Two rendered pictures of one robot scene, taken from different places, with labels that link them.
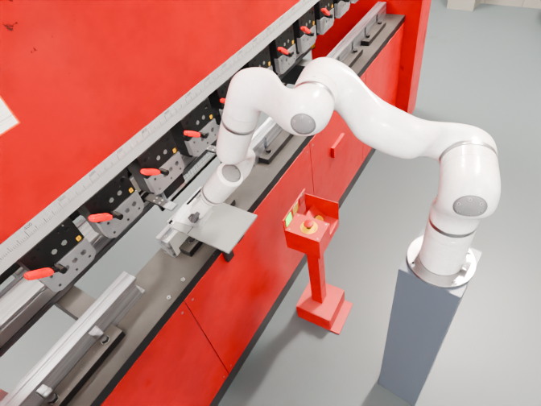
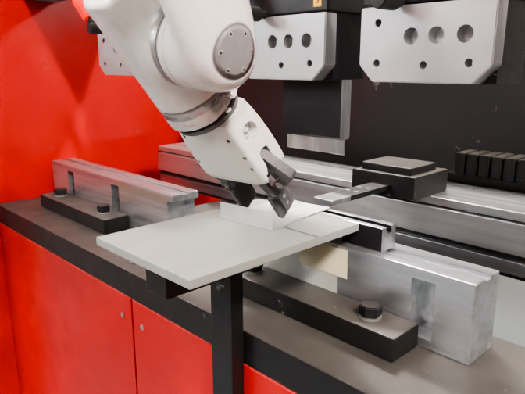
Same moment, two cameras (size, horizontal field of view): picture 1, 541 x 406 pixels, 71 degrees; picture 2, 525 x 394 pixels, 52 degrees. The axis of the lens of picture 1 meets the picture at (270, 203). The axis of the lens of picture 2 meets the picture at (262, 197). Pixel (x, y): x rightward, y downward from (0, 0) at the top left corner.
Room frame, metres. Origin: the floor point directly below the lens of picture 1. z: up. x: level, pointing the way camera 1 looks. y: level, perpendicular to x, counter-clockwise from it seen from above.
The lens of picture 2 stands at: (1.04, -0.40, 1.19)
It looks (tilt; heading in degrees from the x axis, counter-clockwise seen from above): 14 degrees down; 96
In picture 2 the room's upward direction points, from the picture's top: straight up
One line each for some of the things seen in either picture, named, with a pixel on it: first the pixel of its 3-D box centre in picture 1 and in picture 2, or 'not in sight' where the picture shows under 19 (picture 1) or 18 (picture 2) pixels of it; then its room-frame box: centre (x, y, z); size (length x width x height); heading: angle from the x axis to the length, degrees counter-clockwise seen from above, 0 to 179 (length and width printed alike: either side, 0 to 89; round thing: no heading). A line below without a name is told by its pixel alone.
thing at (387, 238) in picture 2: (187, 207); (326, 221); (1.06, 0.31, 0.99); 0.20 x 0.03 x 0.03; 140
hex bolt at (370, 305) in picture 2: not in sight; (370, 309); (1.11, 0.19, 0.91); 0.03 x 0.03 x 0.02
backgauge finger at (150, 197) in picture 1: (149, 196); (374, 182); (1.13, 0.46, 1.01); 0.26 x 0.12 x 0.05; 50
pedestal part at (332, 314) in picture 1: (324, 304); not in sight; (1.03, -0.18, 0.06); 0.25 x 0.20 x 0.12; 52
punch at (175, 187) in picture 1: (171, 184); (315, 115); (1.04, 0.33, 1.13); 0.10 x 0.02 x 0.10; 140
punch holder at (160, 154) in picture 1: (154, 160); (301, 14); (1.02, 0.34, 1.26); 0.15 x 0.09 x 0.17; 140
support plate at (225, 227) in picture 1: (213, 221); (233, 234); (0.94, 0.21, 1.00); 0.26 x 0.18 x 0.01; 50
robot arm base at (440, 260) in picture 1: (446, 241); not in sight; (0.60, -0.46, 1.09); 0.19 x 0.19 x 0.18
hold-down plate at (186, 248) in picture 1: (208, 225); (305, 302); (1.03, 0.26, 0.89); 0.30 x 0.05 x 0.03; 140
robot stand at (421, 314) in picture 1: (417, 333); not in sight; (0.60, -0.46, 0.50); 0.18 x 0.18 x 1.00; 44
